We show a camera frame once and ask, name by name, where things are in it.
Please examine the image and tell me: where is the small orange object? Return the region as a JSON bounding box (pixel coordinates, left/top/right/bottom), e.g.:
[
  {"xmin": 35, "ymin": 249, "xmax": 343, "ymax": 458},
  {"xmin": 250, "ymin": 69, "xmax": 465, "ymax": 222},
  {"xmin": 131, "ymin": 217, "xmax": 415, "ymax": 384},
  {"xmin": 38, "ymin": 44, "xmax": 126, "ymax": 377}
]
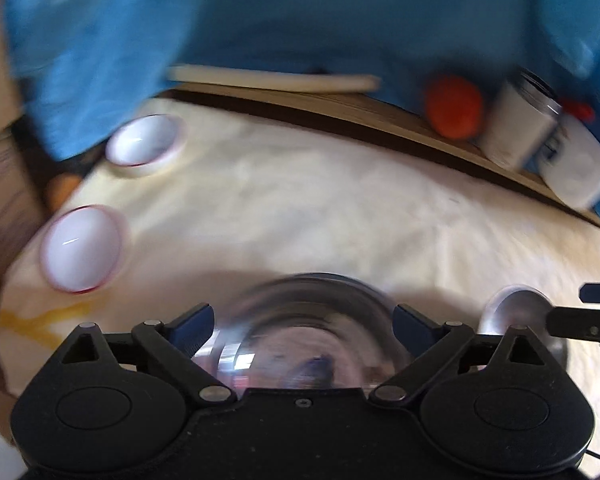
[{"xmin": 46, "ymin": 174, "xmax": 83, "ymax": 211}]

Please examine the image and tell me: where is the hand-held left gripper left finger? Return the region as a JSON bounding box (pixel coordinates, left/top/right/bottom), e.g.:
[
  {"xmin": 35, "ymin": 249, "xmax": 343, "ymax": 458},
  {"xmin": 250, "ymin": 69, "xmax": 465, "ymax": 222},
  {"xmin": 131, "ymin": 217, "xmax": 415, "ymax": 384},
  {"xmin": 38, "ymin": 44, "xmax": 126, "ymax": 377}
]
[{"xmin": 60, "ymin": 303, "xmax": 236, "ymax": 404}]

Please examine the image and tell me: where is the red tomato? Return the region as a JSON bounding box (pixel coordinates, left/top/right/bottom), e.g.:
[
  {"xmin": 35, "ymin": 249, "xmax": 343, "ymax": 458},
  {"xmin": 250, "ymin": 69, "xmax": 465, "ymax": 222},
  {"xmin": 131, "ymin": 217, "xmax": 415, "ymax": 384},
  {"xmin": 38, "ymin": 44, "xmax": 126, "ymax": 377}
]
[{"xmin": 425, "ymin": 74, "xmax": 483, "ymax": 140}]

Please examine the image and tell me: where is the white bottle with blue lid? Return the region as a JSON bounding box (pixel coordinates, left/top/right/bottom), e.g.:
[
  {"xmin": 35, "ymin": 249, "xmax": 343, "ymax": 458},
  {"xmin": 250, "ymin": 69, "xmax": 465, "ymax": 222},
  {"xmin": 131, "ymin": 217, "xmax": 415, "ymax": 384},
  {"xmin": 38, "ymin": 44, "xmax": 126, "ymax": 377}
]
[{"xmin": 537, "ymin": 100, "xmax": 600, "ymax": 211}]

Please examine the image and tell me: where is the white ceramic bowl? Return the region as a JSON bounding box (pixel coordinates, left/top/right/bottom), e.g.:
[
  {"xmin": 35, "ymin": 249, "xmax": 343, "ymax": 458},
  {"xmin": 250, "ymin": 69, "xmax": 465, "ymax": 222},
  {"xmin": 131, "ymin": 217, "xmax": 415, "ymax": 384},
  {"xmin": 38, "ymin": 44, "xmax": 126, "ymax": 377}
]
[
  {"xmin": 39, "ymin": 204, "xmax": 126, "ymax": 295},
  {"xmin": 105, "ymin": 114, "xmax": 187, "ymax": 179}
]

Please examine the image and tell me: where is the stainless steel bowl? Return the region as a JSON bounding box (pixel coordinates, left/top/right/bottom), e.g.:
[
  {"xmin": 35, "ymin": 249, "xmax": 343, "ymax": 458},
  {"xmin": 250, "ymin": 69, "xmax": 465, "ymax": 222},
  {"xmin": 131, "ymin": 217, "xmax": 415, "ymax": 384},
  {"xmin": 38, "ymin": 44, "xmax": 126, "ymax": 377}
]
[{"xmin": 480, "ymin": 285, "xmax": 568, "ymax": 366}]

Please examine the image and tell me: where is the white thermos cup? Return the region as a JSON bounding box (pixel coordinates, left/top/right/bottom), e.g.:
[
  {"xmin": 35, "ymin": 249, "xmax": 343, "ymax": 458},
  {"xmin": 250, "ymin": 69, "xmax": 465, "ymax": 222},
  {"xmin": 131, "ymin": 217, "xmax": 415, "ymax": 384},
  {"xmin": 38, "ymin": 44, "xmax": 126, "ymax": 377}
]
[{"xmin": 480, "ymin": 67, "xmax": 563, "ymax": 171}]

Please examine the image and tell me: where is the large stainless steel plate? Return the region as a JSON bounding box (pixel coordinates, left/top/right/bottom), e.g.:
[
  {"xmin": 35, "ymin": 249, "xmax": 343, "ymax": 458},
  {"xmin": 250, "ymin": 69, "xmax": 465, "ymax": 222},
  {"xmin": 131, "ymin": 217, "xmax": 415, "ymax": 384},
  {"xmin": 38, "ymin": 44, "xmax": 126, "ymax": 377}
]
[{"xmin": 212, "ymin": 272, "xmax": 412, "ymax": 392}]

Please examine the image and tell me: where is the cream paper table cover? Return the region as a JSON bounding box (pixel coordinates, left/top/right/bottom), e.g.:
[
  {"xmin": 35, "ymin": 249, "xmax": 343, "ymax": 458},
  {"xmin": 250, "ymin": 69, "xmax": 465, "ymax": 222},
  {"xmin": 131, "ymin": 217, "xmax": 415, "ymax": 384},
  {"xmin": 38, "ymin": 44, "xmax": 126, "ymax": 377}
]
[{"xmin": 0, "ymin": 97, "xmax": 600, "ymax": 401}]

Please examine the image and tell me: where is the wooden shelf board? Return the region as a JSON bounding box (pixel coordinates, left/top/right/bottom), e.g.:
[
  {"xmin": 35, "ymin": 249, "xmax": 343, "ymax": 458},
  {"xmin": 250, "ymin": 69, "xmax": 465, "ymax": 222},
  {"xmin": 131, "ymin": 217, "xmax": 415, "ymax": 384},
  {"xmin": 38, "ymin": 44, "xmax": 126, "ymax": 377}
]
[{"xmin": 165, "ymin": 85, "xmax": 600, "ymax": 231}]

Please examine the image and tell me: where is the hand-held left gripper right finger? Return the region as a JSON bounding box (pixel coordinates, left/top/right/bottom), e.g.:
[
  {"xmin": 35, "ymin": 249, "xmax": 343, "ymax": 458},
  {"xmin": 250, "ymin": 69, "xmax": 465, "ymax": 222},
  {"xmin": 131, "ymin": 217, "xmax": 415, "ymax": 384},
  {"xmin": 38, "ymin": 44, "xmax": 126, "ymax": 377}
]
[{"xmin": 369, "ymin": 303, "xmax": 546, "ymax": 404}]

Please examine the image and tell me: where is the blue cloth garment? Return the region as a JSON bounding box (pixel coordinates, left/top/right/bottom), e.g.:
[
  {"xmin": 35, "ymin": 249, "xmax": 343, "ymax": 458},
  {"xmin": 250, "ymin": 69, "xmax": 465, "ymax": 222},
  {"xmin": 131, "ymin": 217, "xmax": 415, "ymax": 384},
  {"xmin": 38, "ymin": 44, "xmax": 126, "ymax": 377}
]
[{"xmin": 2, "ymin": 0, "xmax": 600, "ymax": 161}]

